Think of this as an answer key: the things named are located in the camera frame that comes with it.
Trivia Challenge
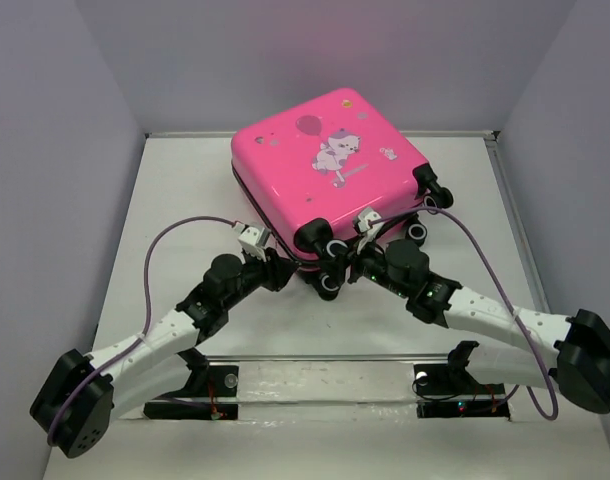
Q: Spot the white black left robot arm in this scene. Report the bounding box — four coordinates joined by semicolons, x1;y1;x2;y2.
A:
30;248;297;459

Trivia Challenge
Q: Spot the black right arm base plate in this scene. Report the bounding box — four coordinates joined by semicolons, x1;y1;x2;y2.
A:
411;363;511;420

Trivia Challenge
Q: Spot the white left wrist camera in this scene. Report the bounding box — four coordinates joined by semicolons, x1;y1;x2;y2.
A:
233;222;270;262

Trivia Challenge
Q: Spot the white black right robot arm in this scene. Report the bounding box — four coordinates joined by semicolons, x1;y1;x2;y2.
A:
349;240;610;415

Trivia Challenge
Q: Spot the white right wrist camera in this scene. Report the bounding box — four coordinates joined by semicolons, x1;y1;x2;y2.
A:
353;207;382;236

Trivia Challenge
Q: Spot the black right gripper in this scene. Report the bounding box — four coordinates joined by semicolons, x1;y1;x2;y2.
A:
317;231;411;299

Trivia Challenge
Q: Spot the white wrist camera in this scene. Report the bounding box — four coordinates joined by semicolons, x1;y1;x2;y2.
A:
233;222;270;262
353;207;382;236

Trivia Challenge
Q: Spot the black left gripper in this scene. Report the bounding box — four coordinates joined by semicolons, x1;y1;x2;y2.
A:
222;246;298;311

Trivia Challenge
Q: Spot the pink hard-shell suitcase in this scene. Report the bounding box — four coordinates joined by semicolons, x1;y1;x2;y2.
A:
231;88;454;300

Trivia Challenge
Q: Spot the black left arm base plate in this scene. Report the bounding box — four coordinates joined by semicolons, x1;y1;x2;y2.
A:
142;364;239;421

